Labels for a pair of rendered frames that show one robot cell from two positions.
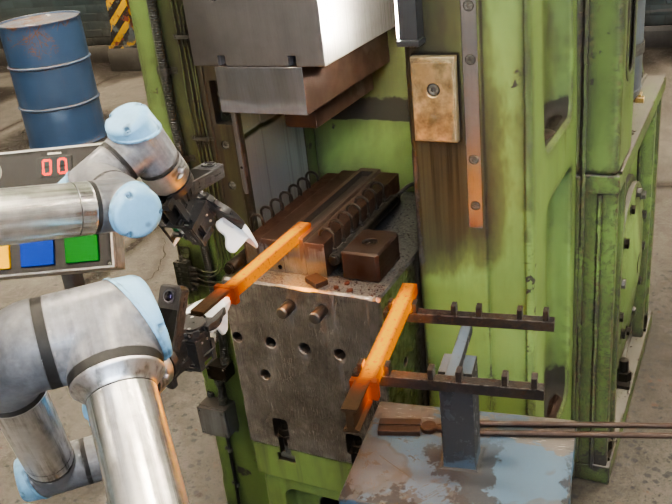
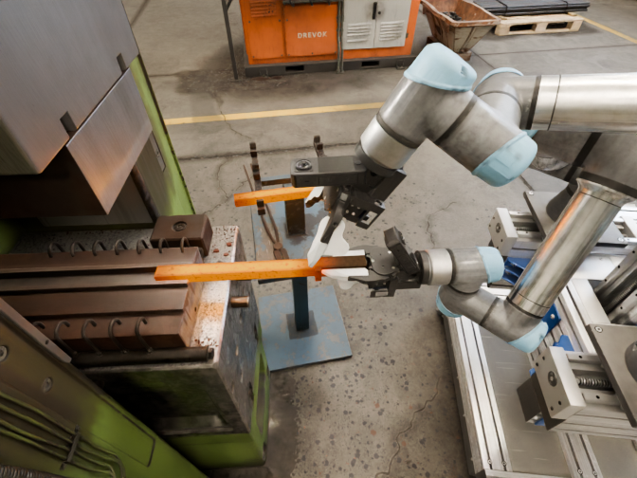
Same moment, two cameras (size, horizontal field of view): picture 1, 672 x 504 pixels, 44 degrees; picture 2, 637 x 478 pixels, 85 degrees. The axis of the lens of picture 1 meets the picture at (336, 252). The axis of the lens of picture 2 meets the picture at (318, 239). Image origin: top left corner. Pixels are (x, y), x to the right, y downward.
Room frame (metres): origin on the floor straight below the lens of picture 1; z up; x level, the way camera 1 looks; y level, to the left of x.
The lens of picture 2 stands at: (1.63, 0.59, 1.56)
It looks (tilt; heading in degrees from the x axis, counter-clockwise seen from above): 47 degrees down; 238
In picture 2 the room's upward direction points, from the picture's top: straight up
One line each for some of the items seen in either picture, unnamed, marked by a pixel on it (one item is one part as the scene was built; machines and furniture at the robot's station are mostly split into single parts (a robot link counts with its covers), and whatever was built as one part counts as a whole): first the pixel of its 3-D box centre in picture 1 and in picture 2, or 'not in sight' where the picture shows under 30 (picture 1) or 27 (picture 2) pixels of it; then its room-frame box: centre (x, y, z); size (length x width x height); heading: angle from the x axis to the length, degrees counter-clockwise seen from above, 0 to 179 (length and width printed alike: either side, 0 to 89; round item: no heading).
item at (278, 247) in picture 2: (532, 428); (263, 209); (1.30, -0.34, 0.69); 0.60 x 0.04 x 0.01; 78
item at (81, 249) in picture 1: (82, 245); not in sight; (1.70, 0.55, 1.01); 0.07 x 0.05 x 0.07; 86
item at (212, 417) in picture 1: (218, 415); not in sight; (1.91, 0.37, 0.36); 0.09 x 0.07 x 0.12; 61
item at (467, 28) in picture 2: not in sight; (451, 30); (-2.09, -2.50, 0.23); 1.01 x 0.59 x 0.46; 68
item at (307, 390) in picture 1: (360, 314); (139, 337); (1.81, -0.04, 0.69); 0.56 x 0.38 x 0.45; 151
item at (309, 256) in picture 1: (326, 215); (87, 299); (1.82, 0.01, 0.96); 0.42 x 0.20 x 0.09; 151
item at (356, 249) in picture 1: (371, 255); (183, 235); (1.61, -0.07, 0.95); 0.12 x 0.08 x 0.06; 151
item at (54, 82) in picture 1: (54, 80); not in sight; (6.13, 1.88, 0.44); 0.59 x 0.59 x 0.88
